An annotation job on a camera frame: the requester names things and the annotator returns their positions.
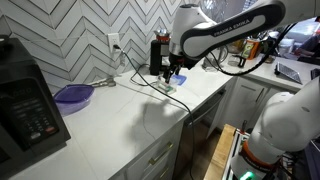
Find dark built-in dishwasher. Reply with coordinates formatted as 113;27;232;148
173;87;228;180

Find long black power cable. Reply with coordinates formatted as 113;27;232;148
113;43;196;180

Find white drawer front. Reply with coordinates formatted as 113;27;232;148
124;121;185;180

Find white cabinet door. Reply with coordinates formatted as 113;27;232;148
218;77;268;132

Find grey grid tablet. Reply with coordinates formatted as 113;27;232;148
274;62;303;85

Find white wall outlet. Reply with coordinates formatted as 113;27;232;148
107;32;121;54

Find purple lidded food container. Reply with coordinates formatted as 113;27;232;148
53;83;96;117

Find orange bottle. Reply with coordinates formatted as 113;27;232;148
240;38;261;61

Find blue plastic lid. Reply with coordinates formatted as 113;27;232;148
171;74;188;87

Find black microwave oven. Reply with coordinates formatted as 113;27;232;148
0;34;72;178

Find brass drawer handle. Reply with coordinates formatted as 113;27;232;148
148;141;174;166
156;165;171;180

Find black grinder cord with plug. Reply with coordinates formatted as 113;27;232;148
129;63;153;88

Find black coffee grinder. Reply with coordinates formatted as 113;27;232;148
148;28;175;77

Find dark cabinet door handle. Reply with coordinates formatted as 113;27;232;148
255;87;266;104

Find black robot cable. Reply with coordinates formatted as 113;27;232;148
204;21;299;77

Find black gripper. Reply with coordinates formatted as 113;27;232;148
164;52;198;84

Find metal kitchen tongs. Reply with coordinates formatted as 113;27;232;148
89;77;118;89

